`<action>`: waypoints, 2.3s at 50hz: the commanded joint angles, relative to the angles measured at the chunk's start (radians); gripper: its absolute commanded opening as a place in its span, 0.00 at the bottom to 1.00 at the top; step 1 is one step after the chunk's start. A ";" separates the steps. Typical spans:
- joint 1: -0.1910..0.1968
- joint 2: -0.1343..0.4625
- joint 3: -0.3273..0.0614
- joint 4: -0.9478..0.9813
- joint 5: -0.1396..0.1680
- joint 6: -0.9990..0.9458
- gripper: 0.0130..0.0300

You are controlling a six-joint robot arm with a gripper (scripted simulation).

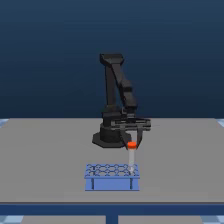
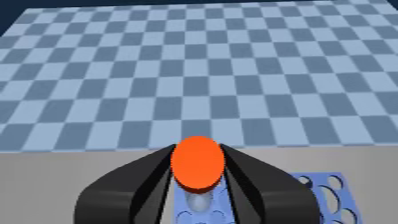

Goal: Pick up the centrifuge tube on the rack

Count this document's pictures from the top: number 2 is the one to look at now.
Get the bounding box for orange-capped centrifuge tube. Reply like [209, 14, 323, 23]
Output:
[168, 135, 227, 212]

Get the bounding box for blue tube rack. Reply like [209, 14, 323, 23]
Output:
[170, 171, 362, 224]

